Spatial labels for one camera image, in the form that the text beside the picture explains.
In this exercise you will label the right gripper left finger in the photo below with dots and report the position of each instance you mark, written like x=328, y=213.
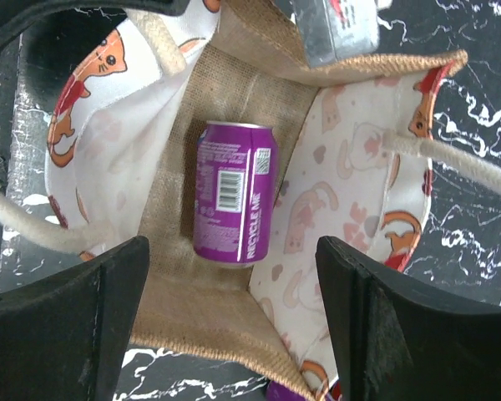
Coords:
x=64, y=337

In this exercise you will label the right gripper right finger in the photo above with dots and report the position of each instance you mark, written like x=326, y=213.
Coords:
x=396, y=338

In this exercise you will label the burlap canvas tote bag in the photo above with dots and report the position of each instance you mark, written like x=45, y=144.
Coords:
x=355, y=161

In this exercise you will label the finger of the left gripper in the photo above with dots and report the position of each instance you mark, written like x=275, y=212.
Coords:
x=17, y=15

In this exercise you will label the purple Fanta can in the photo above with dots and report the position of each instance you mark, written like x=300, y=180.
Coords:
x=278, y=392
x=236, y=170

